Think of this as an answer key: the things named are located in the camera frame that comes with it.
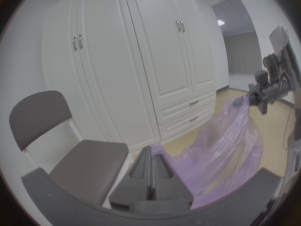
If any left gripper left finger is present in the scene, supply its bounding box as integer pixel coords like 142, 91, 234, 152
109, 145, 152, 212

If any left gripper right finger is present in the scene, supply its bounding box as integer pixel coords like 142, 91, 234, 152
152, 153, 195, 209

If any purple plastic bag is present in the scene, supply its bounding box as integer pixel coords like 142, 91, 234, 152
150, 96, 264, 209

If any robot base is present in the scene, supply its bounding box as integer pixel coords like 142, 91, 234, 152
266, 136, 301, 211

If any grey padded white chair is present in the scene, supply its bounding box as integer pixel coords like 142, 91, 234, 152
9, 90, 134, 208

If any beige curtain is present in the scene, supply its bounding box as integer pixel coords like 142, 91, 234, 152
223, 32, 262, 75

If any white wardrobe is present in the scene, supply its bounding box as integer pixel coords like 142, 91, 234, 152
41, 0, 218, 157

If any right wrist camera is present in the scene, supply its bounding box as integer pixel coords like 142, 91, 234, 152
255, 70, 269, 87

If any thin black cable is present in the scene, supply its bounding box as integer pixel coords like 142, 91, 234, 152
283, 100, 295, 151

